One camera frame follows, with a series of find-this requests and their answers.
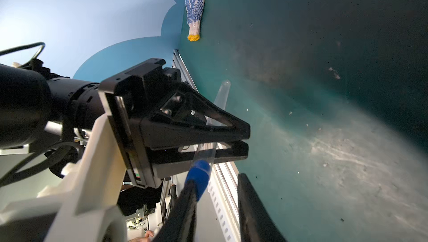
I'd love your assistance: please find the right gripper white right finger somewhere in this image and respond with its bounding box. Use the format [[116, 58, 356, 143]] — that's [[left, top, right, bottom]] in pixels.
[[237, 174, 287, 242]]

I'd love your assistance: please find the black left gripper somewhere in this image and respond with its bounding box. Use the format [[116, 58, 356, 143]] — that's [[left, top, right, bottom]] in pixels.
[[47, 58, 251, 188]]

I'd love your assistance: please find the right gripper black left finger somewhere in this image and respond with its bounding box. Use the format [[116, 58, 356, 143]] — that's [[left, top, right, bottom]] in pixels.
[[153, 180, 197, 242]]

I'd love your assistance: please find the clear test tube diagonal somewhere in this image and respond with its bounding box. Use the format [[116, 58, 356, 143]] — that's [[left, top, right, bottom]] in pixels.
[[192, 79, 232, 176]]

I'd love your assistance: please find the blue stopper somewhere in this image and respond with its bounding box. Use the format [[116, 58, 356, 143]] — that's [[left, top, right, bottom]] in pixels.
[[185, 160, 211, 201]]

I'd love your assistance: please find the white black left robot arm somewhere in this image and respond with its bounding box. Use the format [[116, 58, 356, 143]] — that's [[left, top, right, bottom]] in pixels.
[[1, 57, 250, 188]]

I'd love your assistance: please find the blue dotted work glove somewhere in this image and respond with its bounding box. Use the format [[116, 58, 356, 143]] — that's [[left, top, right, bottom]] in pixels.
[[185, 0, 205, 41]]

